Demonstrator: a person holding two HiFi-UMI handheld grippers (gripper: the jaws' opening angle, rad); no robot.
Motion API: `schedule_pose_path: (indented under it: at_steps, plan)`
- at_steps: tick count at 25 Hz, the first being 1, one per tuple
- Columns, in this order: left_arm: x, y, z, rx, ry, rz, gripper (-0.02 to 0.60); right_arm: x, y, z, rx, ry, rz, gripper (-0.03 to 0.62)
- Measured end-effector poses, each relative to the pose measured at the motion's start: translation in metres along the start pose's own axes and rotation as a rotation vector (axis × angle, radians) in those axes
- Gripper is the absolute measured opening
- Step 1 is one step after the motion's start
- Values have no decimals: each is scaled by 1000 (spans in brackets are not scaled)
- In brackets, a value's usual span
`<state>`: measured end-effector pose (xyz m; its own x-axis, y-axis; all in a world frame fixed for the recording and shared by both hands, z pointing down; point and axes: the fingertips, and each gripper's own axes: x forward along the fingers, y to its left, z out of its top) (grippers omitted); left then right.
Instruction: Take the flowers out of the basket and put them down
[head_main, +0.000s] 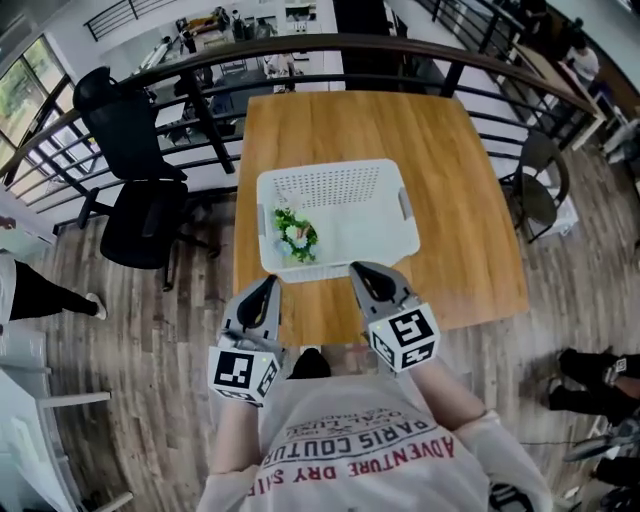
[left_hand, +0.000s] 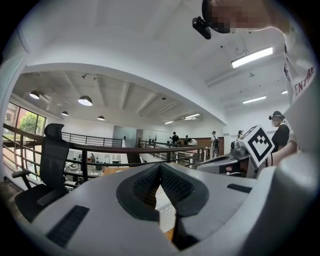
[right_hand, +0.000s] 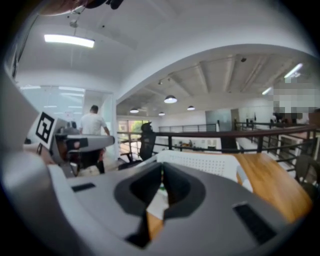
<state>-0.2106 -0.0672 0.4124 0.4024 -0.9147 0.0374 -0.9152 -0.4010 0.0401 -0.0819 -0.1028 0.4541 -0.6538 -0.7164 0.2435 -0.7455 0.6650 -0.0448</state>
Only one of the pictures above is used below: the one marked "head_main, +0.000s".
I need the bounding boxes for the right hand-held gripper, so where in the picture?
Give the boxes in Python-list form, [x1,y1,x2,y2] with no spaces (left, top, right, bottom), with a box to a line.
[348,261,442,374]

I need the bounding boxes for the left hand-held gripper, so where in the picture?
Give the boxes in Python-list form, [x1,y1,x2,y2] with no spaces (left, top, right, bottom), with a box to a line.
[207,274,289,409]

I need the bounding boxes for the green and white flowers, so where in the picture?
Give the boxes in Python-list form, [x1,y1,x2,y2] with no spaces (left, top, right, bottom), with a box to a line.
[271,207,320,265]

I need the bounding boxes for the white perforated plastic basket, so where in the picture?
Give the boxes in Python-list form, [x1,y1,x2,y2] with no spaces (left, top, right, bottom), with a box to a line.
[255,158,422,285]

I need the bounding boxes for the person's right forearm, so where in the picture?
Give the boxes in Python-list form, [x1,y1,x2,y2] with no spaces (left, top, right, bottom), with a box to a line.
[407,355,489,444]

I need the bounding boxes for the person's left forearm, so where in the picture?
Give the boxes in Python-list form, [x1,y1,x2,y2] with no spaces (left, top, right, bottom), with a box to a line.
[208,394,264,476]

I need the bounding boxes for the person's white printed t-shirt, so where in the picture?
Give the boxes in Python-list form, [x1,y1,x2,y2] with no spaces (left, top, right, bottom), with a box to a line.
[196,372,554,512]

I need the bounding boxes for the dark round-back chair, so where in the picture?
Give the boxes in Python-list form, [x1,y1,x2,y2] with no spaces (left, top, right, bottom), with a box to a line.
[498,130,572,245]

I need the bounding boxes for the black office chair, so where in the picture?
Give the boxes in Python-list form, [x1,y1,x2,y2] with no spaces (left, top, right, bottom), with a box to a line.
[72,65,221,293]

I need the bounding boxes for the black railing with wooden handrail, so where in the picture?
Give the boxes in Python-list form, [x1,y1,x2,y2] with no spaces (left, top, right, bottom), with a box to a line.
[0,32,607,236]

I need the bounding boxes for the white desk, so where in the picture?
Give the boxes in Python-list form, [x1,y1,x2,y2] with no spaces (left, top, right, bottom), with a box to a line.
[0,324,135,512]

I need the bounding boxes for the long light wooden table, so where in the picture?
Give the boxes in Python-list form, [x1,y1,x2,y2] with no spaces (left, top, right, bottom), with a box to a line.
[509,42,607,152]

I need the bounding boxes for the window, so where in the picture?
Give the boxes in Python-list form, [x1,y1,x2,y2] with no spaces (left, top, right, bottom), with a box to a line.
[0,35,77,169]

